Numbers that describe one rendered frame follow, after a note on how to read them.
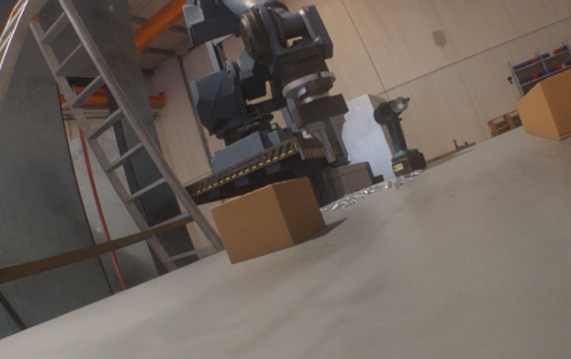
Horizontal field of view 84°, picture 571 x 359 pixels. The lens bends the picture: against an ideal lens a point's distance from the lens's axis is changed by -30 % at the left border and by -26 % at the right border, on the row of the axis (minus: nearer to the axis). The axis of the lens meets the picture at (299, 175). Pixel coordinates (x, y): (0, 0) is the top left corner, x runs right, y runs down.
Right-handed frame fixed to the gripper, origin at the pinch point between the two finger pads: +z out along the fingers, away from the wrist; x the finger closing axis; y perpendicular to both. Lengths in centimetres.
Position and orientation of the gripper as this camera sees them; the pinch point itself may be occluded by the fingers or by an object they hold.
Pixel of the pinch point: (336, 151)
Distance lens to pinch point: 103.7
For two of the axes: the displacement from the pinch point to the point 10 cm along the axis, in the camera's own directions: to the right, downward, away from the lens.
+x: -9.1, 3.2, -2.8
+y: -2.4, 1.5, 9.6
